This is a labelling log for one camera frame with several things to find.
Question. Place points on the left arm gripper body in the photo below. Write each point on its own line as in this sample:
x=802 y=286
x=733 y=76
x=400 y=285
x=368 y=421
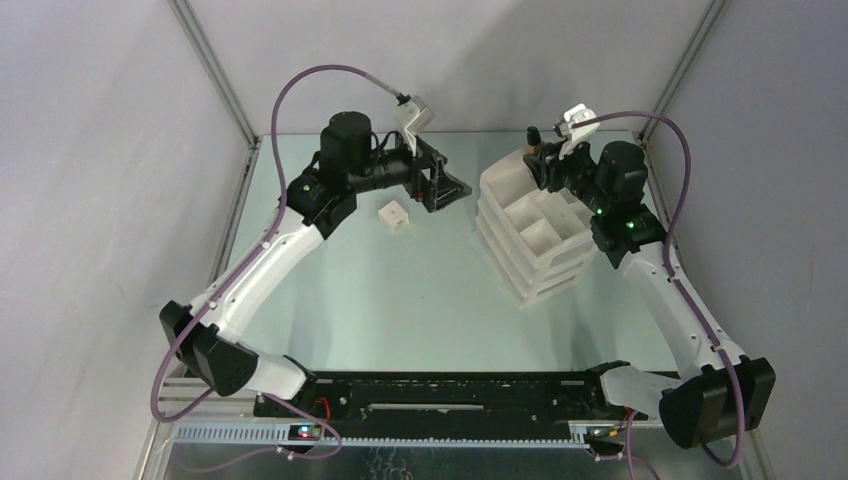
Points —
x=423 y=189

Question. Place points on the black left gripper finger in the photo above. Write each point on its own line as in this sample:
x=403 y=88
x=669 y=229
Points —
x=454 y=175
x=451 y=195

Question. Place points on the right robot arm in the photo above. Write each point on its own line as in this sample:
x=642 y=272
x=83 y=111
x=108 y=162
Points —
x=720 y=391

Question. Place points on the aluminium frame rail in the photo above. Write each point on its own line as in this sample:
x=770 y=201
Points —
x=195 y=33

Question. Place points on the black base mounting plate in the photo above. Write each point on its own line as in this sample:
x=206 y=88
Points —
x=457 y=406

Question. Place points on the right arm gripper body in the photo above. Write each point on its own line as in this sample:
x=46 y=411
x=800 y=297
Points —
x=573 y=173

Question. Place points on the white cosmetic box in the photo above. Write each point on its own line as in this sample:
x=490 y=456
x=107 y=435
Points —
x=393 y=217

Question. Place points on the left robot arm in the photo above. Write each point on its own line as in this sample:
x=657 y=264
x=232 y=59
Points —
x=207 y=333

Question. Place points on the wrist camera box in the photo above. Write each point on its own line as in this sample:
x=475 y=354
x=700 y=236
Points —
x=411 y=116
x=576 y=126

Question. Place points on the white plastic drawer organizer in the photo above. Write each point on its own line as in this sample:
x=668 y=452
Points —
x=538 y=242

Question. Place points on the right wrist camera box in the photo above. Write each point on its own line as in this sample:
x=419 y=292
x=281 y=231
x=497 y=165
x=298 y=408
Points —
x=576 y=126

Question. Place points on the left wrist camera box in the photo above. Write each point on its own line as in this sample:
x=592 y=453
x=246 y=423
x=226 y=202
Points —
x=411 y=116

